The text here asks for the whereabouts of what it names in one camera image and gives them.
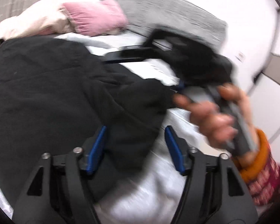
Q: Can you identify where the large black coat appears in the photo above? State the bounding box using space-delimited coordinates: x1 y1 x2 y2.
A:
0 36 181 206

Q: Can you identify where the person's right hand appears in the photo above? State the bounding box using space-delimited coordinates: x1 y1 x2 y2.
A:
173 83 259 149

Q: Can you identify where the light blue checked throw blanket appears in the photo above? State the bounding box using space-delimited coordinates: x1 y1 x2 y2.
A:
0 32 225 224

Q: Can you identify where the grey quilted headboard cushion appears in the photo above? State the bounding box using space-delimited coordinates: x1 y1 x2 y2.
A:
115 0 227 51

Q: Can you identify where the pink velvet pillow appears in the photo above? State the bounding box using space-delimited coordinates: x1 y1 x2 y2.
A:
63 0 128 36

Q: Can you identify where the beige duvet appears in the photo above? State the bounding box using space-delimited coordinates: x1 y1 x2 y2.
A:
0 0 74 40

